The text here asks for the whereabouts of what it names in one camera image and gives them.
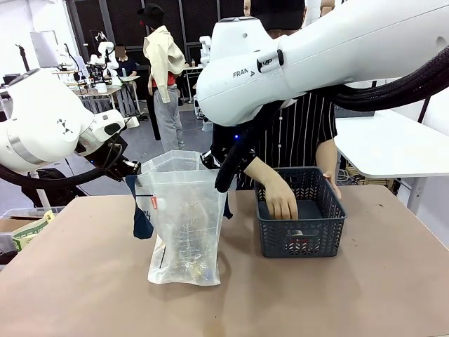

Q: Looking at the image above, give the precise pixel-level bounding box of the mannequin with beige jacket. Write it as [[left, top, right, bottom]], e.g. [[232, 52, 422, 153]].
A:
[[136, 2, 187, 152]]

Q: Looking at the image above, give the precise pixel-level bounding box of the dark grey plastic basket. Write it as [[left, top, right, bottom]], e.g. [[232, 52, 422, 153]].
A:
[[255, 166, 348, 259], [335, 104, 375, 119]]

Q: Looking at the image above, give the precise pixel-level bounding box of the small white background robot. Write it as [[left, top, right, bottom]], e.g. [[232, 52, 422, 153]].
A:
[[199, 34, 213, 68]]

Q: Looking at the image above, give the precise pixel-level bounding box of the black backpack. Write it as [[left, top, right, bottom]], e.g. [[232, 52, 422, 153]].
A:
[[20, 168, 87, 208]]

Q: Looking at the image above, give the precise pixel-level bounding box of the brown cardboard box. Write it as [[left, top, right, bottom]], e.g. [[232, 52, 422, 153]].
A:
[[0, 218, 34, 233]]

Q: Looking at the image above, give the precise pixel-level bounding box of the person's right hand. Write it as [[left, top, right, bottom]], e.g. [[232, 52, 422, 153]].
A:
[[264, 177, 300, 221]]

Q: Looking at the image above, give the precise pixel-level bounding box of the seated background person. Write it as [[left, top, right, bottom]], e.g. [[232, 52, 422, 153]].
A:
[[114, 44, 140, 79]]

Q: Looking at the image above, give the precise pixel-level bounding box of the white translucent shopping bag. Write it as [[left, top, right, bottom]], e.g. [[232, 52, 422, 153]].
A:
[[125, 150, 234, 287]]

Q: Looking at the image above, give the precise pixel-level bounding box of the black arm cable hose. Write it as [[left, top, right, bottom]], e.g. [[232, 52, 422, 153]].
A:
[[0, 143, 123, 190], [214, 45, 449, 194]]

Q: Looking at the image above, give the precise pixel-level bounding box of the white table with leg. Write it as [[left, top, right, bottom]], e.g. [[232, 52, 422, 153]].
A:
[[29, 171, 52, 210]]

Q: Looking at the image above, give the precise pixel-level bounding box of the white panel board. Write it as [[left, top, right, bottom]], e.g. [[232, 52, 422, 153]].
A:
[[29, 30, 59, 68]]

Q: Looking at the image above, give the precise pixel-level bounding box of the person's left hand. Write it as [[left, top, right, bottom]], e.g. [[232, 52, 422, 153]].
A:
[[322, 171, 343, 200]]

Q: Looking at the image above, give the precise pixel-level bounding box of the wooden background table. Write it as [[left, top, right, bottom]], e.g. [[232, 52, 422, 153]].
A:
[[75, 86, 123, 113]]

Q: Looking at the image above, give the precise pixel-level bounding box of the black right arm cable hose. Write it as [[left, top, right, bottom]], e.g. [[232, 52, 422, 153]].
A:
[[214, 45, 449, 194]]

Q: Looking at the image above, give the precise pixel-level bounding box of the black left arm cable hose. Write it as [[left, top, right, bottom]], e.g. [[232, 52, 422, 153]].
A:
[[0, 143, 123, 190]]

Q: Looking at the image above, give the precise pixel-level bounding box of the white side table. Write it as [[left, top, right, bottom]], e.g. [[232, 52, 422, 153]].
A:
[[333, 107, 449, 211]]

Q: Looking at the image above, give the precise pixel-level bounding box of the white storage bin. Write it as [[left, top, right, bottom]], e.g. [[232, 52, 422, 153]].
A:
[[0, 206, 66, 220]]

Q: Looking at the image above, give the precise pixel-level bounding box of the green and white carton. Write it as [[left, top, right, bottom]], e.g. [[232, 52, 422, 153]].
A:
[[12, 210, 56, 252]]

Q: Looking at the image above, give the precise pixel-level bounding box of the red and white packaged item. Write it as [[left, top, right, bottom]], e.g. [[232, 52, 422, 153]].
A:
[[286, 228, 316, 246]]

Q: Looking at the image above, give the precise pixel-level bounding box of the person's left forearm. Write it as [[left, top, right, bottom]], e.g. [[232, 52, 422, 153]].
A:
[[315, 138, 338, 176]]

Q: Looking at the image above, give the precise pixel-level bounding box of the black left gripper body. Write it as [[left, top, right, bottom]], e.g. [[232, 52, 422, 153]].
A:
[[91, 135, 129, 182]]

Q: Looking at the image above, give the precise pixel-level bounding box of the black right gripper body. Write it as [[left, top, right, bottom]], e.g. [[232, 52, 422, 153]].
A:
[[211, 123, 253, 166]]

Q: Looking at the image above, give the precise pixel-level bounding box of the black tripod stand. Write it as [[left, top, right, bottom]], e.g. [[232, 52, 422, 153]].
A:
[[15, 44, 31, 73]]

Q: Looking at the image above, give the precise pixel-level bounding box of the person's right forearm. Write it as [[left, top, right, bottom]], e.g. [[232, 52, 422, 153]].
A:
[[243, 156, 281, 185]]

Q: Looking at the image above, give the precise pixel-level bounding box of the person in striped shirt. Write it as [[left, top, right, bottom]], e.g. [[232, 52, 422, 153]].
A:
[[241, 0, 340, 190]]

